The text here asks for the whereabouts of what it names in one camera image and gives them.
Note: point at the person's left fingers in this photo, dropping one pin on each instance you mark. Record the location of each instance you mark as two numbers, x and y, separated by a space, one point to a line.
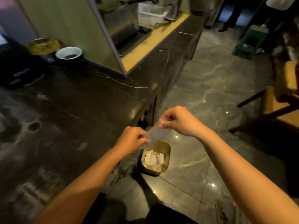
143 137

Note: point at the person's right hand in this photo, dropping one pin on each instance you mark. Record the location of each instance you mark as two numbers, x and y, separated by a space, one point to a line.
184 121

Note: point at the olive green waste bin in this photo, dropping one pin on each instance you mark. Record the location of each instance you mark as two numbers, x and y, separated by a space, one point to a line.
156 158

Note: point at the clear plastic wrapper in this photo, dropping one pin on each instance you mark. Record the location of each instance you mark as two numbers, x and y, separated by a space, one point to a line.
154 134

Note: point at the crumpled white paper waste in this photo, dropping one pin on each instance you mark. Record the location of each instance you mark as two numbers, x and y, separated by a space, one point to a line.
154 158

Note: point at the person's right fingers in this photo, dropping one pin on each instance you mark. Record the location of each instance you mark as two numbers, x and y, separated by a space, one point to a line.
167 120

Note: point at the person's left forearm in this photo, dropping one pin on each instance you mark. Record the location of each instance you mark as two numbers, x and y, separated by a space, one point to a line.
77 188

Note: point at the green plastic stool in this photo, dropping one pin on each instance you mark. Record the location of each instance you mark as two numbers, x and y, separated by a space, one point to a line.
251 40

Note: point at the person's right forearm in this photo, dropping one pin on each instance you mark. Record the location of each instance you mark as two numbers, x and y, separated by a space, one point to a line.
245 181

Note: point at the plastic-wrapped yellow dish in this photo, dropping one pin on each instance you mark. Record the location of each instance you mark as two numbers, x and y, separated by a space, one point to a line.
43 46

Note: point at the person's left hand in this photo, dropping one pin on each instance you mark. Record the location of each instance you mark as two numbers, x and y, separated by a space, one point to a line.
130 139

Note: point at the white plastic basket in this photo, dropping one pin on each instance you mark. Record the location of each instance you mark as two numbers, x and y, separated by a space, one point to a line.
153 13

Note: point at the person's black trousers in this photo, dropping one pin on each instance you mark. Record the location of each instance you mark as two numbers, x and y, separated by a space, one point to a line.
144 207

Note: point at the wooden chair with yellow cushion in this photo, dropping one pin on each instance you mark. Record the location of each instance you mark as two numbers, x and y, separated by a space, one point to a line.
278 100

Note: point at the white bowl with dark liquid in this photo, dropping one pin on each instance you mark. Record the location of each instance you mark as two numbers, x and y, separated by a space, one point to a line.
69 54

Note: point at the black countertop appliance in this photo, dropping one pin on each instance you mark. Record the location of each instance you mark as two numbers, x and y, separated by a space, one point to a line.
18 65

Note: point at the stainless steel machine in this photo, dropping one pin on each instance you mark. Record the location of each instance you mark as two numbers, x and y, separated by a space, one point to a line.
121 20

